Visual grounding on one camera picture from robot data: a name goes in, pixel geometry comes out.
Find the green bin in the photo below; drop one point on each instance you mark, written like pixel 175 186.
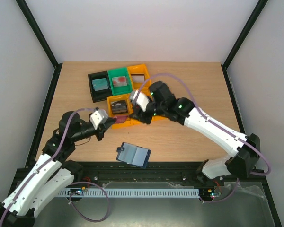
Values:
pixel 120 90

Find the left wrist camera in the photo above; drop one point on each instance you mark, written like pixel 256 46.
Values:
pixel 98 118

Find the dark VIP card stack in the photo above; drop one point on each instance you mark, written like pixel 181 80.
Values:
pixel 119 107

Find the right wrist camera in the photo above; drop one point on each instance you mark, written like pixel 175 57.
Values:
pixel 140 99

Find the black frame post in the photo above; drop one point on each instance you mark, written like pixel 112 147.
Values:
pixel 260 5
pixel 22 4

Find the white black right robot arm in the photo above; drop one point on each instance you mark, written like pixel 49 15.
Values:
pixel 240 158

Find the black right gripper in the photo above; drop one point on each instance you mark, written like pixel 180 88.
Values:
pixel 143 116

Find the black right rear frame post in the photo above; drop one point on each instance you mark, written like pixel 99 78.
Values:
pixel 260 5

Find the red VIP credit card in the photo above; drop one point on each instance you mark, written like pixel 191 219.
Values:
pixel 120 119

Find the yellow bin with dark cards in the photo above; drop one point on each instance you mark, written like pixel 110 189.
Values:
pixel 125 97

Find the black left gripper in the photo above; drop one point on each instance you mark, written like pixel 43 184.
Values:
pixel 104 126

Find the yellow bin with red cards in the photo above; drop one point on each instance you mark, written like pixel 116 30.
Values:
pixel 135 122

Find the white slotted cable duct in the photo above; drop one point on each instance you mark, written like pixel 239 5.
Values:
pixel 130 193

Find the black left rear frame post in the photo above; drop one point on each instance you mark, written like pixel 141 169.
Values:
pixel 22 4

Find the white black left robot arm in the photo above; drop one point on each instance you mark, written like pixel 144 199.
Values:
pixel 53 171

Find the black bin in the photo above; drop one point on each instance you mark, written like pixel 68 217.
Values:
pixel 102 95

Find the red white card stack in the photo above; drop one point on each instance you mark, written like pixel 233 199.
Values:
pixel 119 81

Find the blue card holder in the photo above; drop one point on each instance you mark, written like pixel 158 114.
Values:
pixel 133 155

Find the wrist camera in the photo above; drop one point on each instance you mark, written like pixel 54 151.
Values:
pixel 98 118
pixel 140 99

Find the teal card stack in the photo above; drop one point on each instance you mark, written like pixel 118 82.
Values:
pixel 100 84

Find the white striped card stack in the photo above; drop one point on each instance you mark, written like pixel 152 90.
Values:
pixel 138 78

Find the yellow bin with blue cards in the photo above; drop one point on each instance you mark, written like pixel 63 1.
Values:
pixel 159 117

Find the black front frame rail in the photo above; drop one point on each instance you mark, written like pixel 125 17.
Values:
pixel 184 173

